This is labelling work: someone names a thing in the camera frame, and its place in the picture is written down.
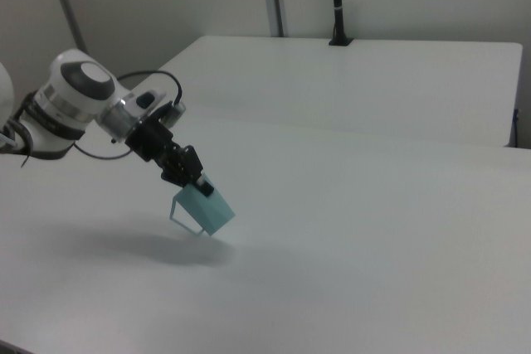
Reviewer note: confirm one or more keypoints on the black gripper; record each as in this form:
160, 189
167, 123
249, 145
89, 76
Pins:
157, 142

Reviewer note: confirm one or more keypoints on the black camera pole, white band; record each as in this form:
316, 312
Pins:
339, 1

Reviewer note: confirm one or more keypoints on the teal faceted cup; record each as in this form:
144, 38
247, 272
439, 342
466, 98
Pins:
211, 213

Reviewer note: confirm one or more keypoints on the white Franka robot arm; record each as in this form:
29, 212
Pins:
66, 97

